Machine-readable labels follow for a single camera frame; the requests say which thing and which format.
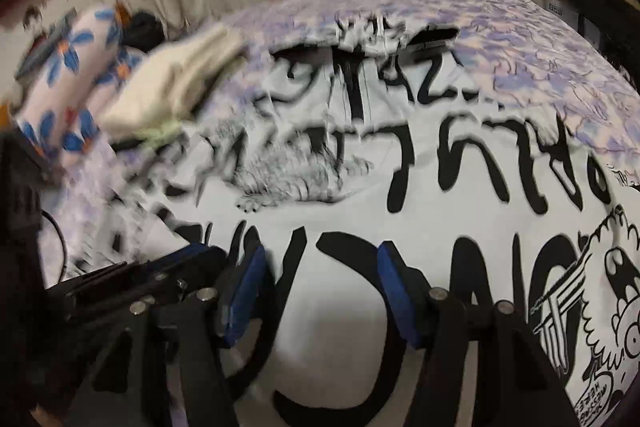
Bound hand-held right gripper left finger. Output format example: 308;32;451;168
75;241;271;427

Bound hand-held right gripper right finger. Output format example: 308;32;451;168
376;242;576;427

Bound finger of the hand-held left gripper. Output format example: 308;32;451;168
142;243;229;281
47;263;162;309

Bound white black printed jacket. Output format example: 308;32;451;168
75;9;640;427

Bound grey clothes pile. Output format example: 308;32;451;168
15;14;77;80

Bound pale green cloth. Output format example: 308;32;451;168
142;119;184;144

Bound blue flower print quilt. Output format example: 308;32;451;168
12;4;147;170

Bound cream folded cloth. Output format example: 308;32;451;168
100;23;248;138

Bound black bundled cloth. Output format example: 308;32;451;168
122;9;166;52

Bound purple floral bedsheet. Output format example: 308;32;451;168
40;0;640;268

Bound black box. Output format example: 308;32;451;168
555;0;640;82

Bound black cable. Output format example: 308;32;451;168
42;209;69;284

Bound cartoon wall sticker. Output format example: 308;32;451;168
22;4;44;30

